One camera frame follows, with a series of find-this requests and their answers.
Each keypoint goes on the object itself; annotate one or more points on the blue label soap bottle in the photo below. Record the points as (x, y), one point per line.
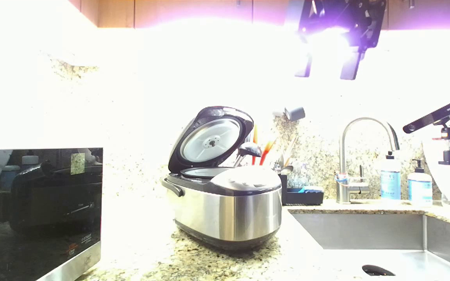
(390, 183)
(420, 189)

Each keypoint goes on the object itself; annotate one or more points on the silver rice cooker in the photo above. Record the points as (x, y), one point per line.
(229, 210)

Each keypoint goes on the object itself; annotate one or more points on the camera on mount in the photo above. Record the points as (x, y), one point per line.
(440, 115)

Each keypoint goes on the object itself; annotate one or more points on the red spatula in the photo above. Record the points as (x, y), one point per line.
(266, 150)
(254, 138)

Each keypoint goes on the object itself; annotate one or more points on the steel sink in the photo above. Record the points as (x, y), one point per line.
(365, 234)

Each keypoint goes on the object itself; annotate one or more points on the steel tap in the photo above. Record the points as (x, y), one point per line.
(343, 164)

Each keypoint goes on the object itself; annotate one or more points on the row of wooden cabinets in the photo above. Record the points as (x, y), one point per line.
(193, 11)

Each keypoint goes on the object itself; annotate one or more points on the black ladle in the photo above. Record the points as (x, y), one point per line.
(250, 148)

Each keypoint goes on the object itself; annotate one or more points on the black microwave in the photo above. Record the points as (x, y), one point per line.
(37, 218)

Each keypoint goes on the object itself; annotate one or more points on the microwave door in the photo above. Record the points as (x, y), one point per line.
(33, 210)

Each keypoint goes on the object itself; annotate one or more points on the black utensil holder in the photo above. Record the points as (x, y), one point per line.
(283, 189)

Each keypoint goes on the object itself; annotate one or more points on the bundle of kitchen utensils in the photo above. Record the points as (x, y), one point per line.
(287, 160)

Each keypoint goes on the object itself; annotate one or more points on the black sponge tray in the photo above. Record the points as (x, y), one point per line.
(305, 197)

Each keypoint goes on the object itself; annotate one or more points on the blue sponge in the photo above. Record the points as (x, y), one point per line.
(311, 189)

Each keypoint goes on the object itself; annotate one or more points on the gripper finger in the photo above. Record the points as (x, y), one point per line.
(305, 64)
(352, 68)

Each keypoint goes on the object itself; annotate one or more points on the black rice cooker lid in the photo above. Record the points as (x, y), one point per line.
(209, 142)

